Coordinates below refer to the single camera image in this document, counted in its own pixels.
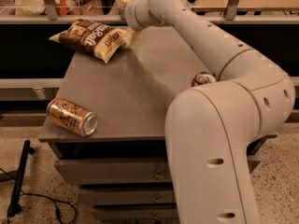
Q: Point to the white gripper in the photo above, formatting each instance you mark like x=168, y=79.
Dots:
x=131, y=12

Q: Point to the brown chip bag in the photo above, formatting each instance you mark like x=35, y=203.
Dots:
x=92, y=38

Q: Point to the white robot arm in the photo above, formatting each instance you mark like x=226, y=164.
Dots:
x=209, y=127

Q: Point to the red coke can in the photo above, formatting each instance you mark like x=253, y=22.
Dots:
x=202, y=78

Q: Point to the gold soda can lying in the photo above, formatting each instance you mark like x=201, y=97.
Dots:
x=73, y=117

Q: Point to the grey metal railing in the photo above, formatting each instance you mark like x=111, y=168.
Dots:
x=62, y=6

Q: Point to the grey drawer cabinet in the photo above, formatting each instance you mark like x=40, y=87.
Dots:
x=123, y=165

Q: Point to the black stand leg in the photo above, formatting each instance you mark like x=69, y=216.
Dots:
x=14, y=207

